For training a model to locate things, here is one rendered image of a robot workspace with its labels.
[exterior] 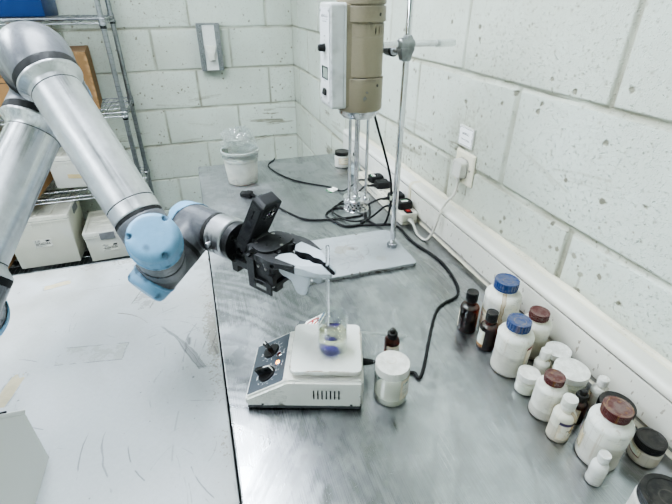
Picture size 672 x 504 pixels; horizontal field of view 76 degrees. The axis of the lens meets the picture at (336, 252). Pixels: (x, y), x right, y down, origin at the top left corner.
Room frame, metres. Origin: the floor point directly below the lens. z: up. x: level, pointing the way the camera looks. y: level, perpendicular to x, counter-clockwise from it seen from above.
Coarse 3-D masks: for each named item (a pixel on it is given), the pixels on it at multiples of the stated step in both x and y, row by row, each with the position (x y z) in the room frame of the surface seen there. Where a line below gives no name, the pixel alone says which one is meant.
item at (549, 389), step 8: (544, 376) 0.50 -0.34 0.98; (552, 376) 0.50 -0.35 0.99; (560, 376) 0.50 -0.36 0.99; (536, 384) 0.50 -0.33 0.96; (544, 384) 0.49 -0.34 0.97; (552, 384) 0.49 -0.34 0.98; (560, 384) 0.48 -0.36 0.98; (536, 392) 0.50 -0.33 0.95; (544, 392) 0.48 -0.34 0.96; (552, 392) 0.48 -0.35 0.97; (560, 392) 0.48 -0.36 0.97; (536, 400) 0.49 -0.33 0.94; (544, 400) 0.48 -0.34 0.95; (552, 400) 0.48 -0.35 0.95; (560, 400) 0.48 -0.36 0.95; (536, 408) 0.49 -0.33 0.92; (544, 408) 0.48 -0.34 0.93; (552, 408) 0.47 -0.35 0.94; (536, 416) 0.48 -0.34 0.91; (544, 416) 0.48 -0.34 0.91
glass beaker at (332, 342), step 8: (320, 312) 0.57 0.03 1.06; (336, 312) 0.58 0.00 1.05; (344, 312) 0.57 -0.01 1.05; (320, 320) 0.57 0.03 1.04; (336, 320) 0.58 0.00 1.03; (344, 320) 0.54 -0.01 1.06; (320, 328) 0.54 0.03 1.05; (328, 328) 0.53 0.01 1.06; (336, 328) 0.53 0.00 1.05; (344, 328) 0.54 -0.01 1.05; (320, 336) 0.54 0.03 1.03; (328, 336) 0.53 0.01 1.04; (336, 336) 0.53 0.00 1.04; (344, 336) 0.54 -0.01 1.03; (320, 344) 0.54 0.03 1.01; (328, 344) 0.53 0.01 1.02; (336, 344) 0.53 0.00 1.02; (344, 344) 0.54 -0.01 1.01; (320, 352) 0.54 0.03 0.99; (328, 352) 0.53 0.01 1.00; (336, 352) 0.53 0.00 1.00; (344, 352) 0.54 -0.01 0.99
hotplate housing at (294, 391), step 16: (288, 352) 0.57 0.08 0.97; (288, 368) 0.53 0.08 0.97; (288, 384) 0.50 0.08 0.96; (304, 384) 0.50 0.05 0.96; (320, 384) 0.50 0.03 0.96; (336, 384) 0.50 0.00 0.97; (352, 384) 0.50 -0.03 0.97; (256, 400) 0.50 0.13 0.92; (272, 400) 0.50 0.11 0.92; (288, 400) 0.50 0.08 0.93; (304, 400) 0.50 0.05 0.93; (320, 400) 0.50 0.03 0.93; (336, 400) 0.50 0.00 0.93; (352, 400) 0.50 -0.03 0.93
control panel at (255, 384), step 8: (288, 336) 0.61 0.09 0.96; (280, 344) 0.60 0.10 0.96; (256, 360) 0.59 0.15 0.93; (264, 360) 0.58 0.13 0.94; (272, 360) 0.57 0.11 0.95; (280, 360) 0.56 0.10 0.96; (280, 368) 0.54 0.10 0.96; (256, 376) 0.54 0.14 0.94; (272, 376) 0.53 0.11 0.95; (280, 376) 0.52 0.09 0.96; (256, 384) 0.52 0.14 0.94; (264, 384) 0.51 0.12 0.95; (272, 384) 0.51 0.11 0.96; (248, 392) 0.51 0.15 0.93
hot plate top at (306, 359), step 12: (300, 324) 0.62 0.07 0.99; (312, 324) 0.62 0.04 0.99; (348, 324) 0.62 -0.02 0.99; (300, 336) 0.59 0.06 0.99; (312, 336) 0.59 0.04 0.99; (348, 336) 0.59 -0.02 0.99; (360, 336) 0.59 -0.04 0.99; (300, 348) 0.56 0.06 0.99; (312, 348) 0.56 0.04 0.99; (348, 348) 0.56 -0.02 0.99; (360, 348) 0.56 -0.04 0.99; (300, 360) 0.53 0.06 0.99; (312, 360) 0.53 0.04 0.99; (324, 360) 0.53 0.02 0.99; (336, 360) 0.53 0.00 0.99; (348, 360) 0.53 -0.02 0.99; (360, 360) 0.53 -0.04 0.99; (300, 372) 0.50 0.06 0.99; (312, 372) 0.50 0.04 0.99; (324, 372) 0.50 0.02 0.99; (336, 372) 0.50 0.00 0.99; (348, 372) 0.50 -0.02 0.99; (360, 372) 0.51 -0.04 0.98
